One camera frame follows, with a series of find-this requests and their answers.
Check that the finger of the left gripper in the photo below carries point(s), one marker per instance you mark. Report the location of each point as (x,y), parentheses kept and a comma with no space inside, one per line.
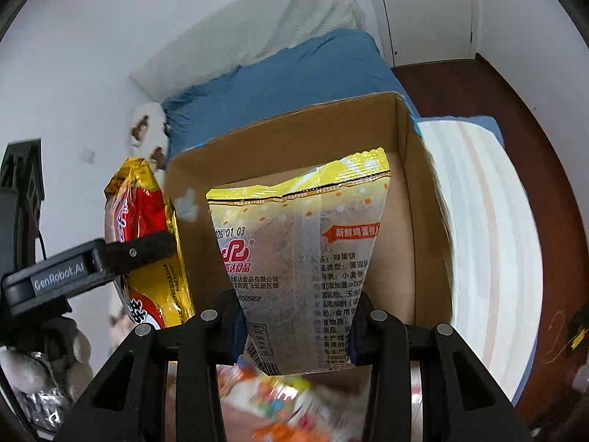
(121,258)

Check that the cardboard milk box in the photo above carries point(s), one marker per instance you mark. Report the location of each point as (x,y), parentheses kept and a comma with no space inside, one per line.
(410,271)

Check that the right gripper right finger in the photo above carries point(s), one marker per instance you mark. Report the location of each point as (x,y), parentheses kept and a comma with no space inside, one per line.
(427,382)

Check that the blue bed sheet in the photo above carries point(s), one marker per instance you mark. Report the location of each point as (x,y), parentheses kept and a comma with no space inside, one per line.
(344,63)

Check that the bear print pillow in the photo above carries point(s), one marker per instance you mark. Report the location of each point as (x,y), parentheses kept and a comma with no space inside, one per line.
(148,136)

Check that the yellow red noodle packet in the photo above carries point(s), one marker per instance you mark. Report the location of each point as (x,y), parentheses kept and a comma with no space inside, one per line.
(141,225)

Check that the colourful gumball candy bag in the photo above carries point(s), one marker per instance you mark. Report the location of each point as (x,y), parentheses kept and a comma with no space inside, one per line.
(292,408)

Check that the white door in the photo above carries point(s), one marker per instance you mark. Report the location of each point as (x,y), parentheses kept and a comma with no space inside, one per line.
(423,31)

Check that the yellow clear egg-cake bag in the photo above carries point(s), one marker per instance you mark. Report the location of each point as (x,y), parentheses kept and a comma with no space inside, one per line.
(297,254)

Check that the pink striped cat blanket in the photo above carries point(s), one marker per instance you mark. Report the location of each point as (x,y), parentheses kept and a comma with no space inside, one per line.
(497,262)

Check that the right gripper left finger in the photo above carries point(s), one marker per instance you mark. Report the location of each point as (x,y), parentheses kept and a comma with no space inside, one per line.
(126,400)

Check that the grey padded headboard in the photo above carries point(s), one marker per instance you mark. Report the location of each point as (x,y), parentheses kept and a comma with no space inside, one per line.
(241,33)

